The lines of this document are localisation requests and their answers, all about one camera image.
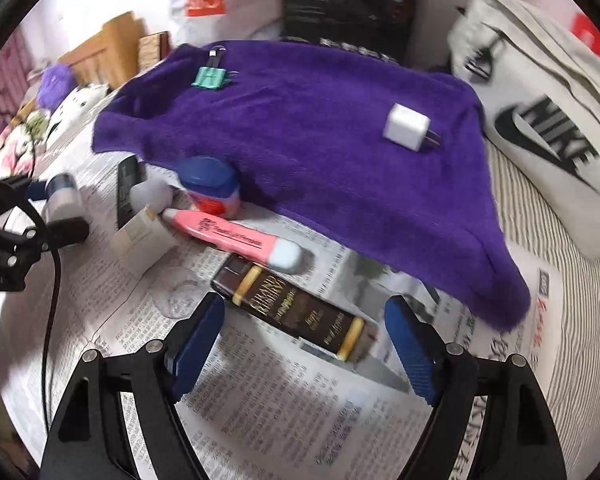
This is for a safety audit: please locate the brown patterned card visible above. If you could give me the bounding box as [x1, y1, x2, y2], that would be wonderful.
[137, 31, 173, 68]

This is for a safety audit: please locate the white and red shopping bag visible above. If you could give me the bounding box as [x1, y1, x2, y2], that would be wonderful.
[169, 0, 288, 47]

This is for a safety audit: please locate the white plush toy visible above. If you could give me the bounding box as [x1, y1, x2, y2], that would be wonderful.
[45, 82, 111, 146]

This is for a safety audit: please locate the black stick-shaped device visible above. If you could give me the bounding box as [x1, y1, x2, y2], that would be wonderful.
[116, 155, 146, 231]

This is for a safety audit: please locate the black headset box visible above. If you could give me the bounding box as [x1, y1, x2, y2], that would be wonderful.
[280, 0, 427, 66]

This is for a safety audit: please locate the floral blanket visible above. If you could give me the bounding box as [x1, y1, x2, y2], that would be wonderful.
[0, 30, 46, 171]

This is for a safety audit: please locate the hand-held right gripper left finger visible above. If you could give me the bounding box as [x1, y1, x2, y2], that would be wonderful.
[40, 291, 226, 480]

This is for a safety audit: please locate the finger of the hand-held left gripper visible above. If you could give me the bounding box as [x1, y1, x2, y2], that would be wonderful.
[10, 175, 49, 202]
[42, 216, 91, 250]

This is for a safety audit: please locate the small beige box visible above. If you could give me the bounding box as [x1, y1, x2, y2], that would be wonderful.
[111, 205, 173, 266]

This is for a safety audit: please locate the teal binder clip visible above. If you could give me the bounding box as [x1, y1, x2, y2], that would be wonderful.
[192, 46, 238, 92]

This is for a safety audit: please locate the purple plush toy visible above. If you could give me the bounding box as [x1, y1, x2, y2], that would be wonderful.
[37, 62, 76, 108]

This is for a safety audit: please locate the white and blue balm tube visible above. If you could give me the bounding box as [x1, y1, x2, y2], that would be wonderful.
[46, 172, 84, 222]

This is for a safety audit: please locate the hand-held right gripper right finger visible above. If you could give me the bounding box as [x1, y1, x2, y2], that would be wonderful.
[384, 296, 568, 480]

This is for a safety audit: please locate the newspaper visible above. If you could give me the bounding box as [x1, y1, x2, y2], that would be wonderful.
[0, 155, 566, 480]

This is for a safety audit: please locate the pink marker pen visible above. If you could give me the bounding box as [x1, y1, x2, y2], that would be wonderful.
[160, 207, 305, 275]

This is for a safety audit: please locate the clear plastic cap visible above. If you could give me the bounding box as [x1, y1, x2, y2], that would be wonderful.
[155, 280, 203, 321]

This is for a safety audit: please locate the purple towel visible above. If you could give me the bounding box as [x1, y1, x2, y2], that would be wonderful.
[91, 40, 531, 332]

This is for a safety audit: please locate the striped bed sheet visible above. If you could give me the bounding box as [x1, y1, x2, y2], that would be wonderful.
[480, 135, 600, 461]

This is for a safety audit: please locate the red paper bag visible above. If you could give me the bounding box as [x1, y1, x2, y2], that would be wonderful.
[570, 12, 600, 61]

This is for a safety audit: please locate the white night light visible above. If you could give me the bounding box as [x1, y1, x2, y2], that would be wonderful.
[130, 182, 173, 212]

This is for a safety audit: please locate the blue-lidded jar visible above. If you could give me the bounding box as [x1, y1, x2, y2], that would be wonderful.
[176, 156, 242, 220]

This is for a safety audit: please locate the white shoulder bag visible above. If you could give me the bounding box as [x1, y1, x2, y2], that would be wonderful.
[446, 0, 600, 260]

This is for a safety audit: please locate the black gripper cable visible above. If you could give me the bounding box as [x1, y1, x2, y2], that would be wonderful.
[27, 205, 63, 441]

